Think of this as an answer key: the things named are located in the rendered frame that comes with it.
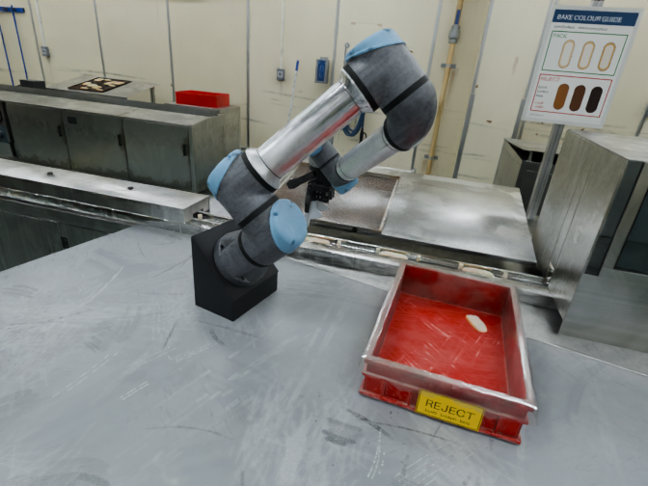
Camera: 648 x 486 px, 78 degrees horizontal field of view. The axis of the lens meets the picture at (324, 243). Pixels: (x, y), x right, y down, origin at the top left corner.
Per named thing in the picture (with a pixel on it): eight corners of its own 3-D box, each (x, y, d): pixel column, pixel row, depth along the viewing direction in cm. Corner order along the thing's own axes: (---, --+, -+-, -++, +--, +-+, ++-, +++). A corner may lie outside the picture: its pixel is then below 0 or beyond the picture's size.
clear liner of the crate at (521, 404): (352, 395, 83) (357, 358, 78) (394, 286, 125) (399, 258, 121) (526, 452, 73) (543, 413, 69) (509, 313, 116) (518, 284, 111)
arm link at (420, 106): (468, 114, 86) (355, 182, 130) (439, 71, 84) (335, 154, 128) (439, 141, 81) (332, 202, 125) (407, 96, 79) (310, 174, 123)
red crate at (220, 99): (175, 103, 453) (174, 91, 448) (191, 100, 485) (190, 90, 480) (216, 108, 445) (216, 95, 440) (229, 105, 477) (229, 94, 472)
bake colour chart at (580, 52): (521, 120, 180) (553, 4, 161) (521, 120, 180) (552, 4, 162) (602, 128, 172) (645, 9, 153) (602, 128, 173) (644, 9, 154)
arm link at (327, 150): (334, 155, 115) (341, 148, 125) (310, 123, 113) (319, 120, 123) (313, 172, 119) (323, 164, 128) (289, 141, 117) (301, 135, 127)
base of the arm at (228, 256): (235, 296, 101) (258, 282, 95) (202, 246, 101) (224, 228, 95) (271, 272, 113) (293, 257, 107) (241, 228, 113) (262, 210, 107)
